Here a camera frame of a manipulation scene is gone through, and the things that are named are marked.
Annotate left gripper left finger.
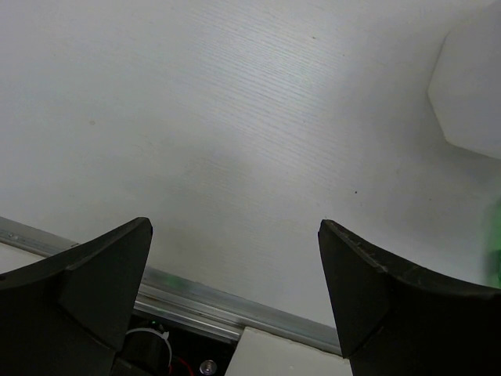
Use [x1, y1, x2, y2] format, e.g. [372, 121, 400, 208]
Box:
[1, 217, 153, 375]

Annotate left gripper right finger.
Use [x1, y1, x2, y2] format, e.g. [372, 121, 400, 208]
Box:
[318, 220, 500, 375]

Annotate green plastic bottle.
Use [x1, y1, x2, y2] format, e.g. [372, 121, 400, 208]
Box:
[483, 199, 500, 288]

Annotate white octagonal plastic bin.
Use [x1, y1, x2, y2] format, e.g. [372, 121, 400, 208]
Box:
[427, 1, 500, 159]

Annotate aluminium table rail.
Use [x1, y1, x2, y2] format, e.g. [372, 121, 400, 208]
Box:
[0, 215, 341, 353]

